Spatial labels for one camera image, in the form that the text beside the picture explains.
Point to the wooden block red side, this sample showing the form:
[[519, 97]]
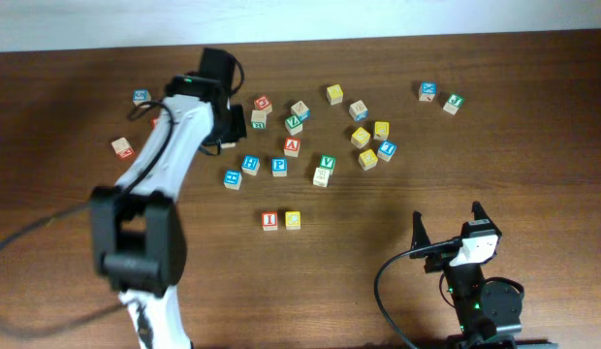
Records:
[[122, 148]]

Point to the wooden block blue L side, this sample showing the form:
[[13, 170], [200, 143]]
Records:
[[301, 110]]

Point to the blue I block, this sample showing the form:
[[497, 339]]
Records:
[[386, 151]]

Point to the wooden block green side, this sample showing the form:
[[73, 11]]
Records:
[[258, 120]]

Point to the wooden K block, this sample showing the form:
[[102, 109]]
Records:
[[321, 177]]

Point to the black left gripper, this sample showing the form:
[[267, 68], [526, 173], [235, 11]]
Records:
[[239, 128]]

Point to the green Z block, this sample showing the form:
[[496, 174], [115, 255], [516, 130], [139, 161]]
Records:
[[293, 125]]

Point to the blue P block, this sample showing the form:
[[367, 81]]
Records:
[[279, 166]]

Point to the red G block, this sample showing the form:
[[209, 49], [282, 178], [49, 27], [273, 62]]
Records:
[[263, 103]]

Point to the blue top block far left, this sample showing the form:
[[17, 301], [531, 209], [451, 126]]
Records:
[[140, 96]]

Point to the blue block near gripper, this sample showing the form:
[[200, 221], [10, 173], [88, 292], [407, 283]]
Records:
[[232, 179]]

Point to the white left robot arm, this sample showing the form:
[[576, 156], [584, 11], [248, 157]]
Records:
[[138, 242]]

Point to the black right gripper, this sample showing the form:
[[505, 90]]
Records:
[[439, 260]]

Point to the red I block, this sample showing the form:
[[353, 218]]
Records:
[[270, 221]]

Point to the yellow c block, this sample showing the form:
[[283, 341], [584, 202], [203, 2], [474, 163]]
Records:
[[368, 159], [292, 220]]

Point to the yellow M block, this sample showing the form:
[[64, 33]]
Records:
[[334, 94]]

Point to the blue H block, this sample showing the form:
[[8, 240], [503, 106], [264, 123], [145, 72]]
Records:
[[250, 165]]

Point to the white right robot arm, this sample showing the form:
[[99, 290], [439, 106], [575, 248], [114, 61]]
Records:
[[488, 309]]

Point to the green J block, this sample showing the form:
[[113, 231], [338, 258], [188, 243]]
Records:
[[453, 104]]

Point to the yellow block right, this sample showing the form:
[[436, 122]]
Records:
[[381, 130]]

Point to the red A block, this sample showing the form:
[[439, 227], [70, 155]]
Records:
[[292, 147]]

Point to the wooden block blue D side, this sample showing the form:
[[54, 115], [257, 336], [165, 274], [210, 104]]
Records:
[[358, 111]]

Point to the green V block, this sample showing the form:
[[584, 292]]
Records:
[[327, 162]]

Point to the yellow S block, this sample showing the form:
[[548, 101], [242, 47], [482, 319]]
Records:
[[360, 138]]

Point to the blue X block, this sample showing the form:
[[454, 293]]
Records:
[[427, 91]]

